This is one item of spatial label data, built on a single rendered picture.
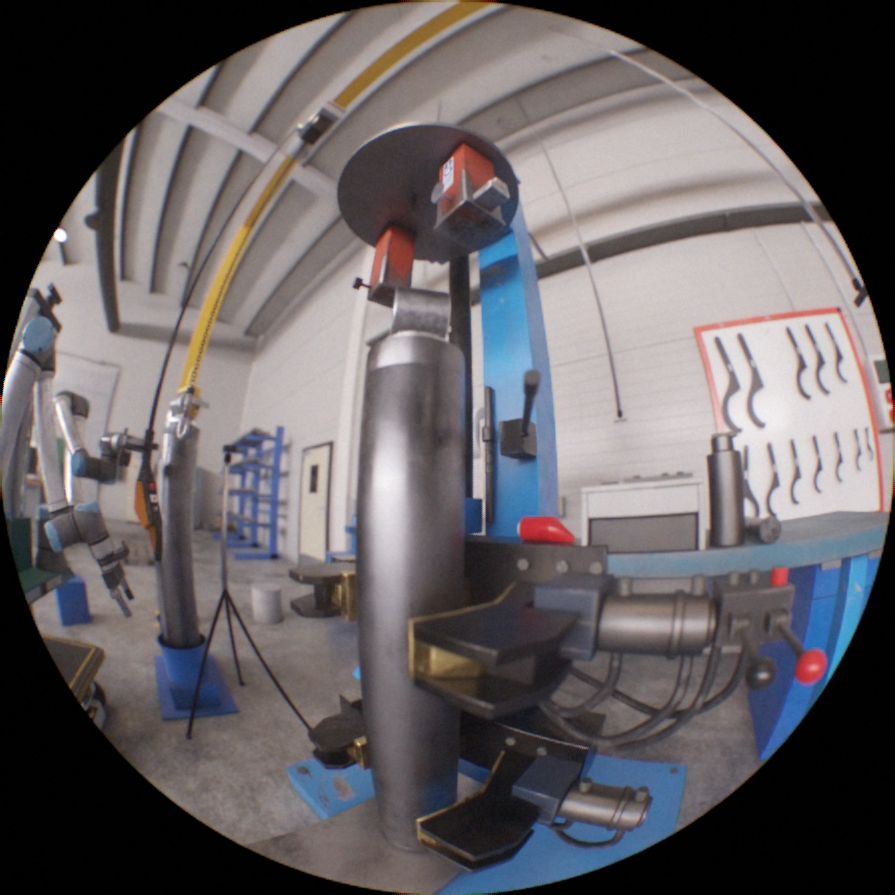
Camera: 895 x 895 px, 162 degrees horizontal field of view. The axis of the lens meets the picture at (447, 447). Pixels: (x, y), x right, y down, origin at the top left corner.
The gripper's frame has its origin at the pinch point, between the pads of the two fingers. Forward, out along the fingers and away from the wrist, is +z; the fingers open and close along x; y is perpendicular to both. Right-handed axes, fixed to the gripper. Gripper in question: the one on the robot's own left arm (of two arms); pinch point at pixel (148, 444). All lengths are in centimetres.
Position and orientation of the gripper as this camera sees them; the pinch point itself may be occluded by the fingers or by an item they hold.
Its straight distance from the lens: 138.1
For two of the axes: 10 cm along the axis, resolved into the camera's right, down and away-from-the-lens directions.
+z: 10.0, 0.3, 0.9
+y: 0.1, -9.8, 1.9
